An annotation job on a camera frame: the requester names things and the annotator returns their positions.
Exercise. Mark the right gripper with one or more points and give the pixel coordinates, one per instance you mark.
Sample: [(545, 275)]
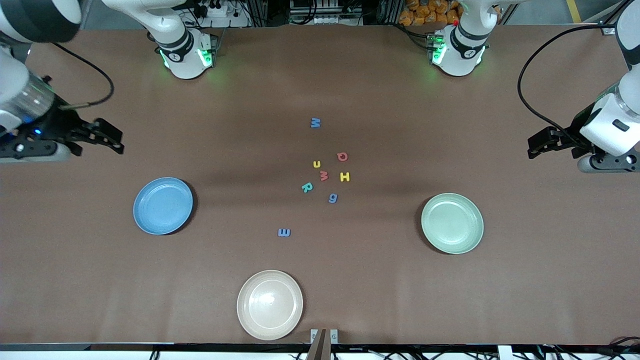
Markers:
[(59, 125)]

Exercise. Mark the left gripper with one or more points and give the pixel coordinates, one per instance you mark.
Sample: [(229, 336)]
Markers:
[(568, 140)]

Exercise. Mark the periwinkle lowercase letter m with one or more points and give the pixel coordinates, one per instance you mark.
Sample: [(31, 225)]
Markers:
[(284, 232)]

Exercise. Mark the teal capital letter R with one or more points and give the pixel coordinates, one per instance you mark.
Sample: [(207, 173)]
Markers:
[(306, 187)]

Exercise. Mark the red capital letter Q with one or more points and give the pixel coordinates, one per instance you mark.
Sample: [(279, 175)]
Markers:
[(342, 154)]

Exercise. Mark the blue capital letter M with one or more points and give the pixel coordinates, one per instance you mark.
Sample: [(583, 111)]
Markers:
[(315, 123)]

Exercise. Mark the yellow capital letter H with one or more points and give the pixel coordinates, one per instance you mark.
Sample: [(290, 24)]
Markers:
[(345, 176)]

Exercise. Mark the red lowercase letter m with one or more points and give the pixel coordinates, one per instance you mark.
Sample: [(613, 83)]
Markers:
[(324, 175)]

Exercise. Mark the blue lowercase letter g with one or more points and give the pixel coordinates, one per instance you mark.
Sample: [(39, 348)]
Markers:
[(333, 200)]

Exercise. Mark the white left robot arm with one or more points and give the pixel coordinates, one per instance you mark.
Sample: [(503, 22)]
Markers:
[(457, 55)]

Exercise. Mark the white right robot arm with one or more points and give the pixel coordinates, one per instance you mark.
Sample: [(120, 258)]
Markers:
[(182, 60)]

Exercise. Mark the blue plate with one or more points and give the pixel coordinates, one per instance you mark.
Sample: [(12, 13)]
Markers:
[(163, 206)]

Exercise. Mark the green plate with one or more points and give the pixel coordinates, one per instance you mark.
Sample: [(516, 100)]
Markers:
[(452, 223)]

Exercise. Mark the white power strip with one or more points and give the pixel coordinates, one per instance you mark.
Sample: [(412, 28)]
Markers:
[(230, 21)]

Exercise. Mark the orange packaged items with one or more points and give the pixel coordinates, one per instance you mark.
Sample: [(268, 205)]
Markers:
[(425, 12)]

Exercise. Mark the beige plate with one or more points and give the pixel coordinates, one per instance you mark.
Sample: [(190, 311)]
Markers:
[(270, 305)]

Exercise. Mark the aluminium frame post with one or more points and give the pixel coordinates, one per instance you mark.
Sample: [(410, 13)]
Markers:
[(609, 30)]

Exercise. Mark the table edge rail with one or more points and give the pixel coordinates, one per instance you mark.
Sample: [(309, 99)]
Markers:
[(100, 355)]

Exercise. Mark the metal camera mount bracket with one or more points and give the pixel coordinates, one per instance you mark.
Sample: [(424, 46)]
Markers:
[(324, 345)]

